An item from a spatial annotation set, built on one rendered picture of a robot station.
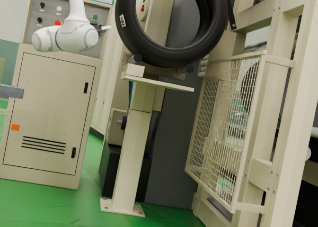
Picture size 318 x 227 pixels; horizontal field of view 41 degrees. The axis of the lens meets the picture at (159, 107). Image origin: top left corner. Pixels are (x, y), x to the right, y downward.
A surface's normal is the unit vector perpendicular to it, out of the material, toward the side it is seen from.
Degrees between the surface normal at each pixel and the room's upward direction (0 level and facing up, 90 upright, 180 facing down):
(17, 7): 90
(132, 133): 90
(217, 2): 86
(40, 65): 90
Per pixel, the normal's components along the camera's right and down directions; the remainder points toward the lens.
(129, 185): 0.16, 0.05
